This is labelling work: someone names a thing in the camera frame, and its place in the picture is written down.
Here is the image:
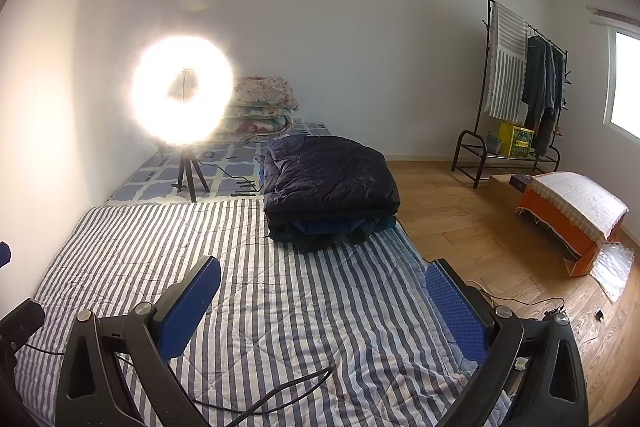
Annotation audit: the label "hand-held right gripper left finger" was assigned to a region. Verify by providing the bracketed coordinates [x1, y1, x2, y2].
[55, 255, 223, 427]

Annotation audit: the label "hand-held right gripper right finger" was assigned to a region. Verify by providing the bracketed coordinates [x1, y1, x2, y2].
[424, 258, 590, 427]

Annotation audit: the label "navy puffer jacket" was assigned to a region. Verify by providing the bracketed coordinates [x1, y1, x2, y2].
[262, 135, 402, 228]

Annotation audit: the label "hanging dark clothes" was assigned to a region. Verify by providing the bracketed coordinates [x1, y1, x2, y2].
[520, 34, 568, 158]

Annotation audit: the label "flat cardboard box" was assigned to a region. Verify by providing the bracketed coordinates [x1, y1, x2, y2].
[489, 173, 533, 205]

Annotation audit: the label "orange box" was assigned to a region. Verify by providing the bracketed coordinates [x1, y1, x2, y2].
[516, 184, 623, 278]

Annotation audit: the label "blue checked bedsheet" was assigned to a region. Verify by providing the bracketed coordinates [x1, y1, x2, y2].
[107, 121, 333, 208]

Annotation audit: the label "black tripod stand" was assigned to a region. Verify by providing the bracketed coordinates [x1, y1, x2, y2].
[171, 146, 210, 204]

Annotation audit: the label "blue jacket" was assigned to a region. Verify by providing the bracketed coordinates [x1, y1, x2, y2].
[287, 214, 398, 253]

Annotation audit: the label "bubble wrap sheet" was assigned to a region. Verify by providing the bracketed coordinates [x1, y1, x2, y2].
[590, 242, 636, 304]

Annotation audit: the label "white cloth cover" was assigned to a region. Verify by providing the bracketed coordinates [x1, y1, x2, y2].
[517, 171, 630, 245]

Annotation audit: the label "yellow box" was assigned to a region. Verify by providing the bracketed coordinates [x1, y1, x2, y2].
[498, 121, 535, 158]

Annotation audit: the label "folded floral quilt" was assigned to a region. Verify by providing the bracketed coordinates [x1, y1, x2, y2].
[220, 76, 301, 142]

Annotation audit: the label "window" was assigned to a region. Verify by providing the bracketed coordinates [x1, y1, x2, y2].
[602, 27, 640, 140]

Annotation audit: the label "rolled window blind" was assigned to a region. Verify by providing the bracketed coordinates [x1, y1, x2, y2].
[587, 4, 640, 30]

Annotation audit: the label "thin floor cable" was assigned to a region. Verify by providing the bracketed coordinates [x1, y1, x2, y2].
[475, 284, 568, 315]

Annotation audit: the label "ring light cable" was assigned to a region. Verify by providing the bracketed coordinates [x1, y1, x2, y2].
[197, 159, 263, 198]

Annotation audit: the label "black cable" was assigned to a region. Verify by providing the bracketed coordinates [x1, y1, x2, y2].
[22, 342, 337, 427]

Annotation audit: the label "white ring light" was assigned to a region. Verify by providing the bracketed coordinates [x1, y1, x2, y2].
[130, 34, 235, 146]

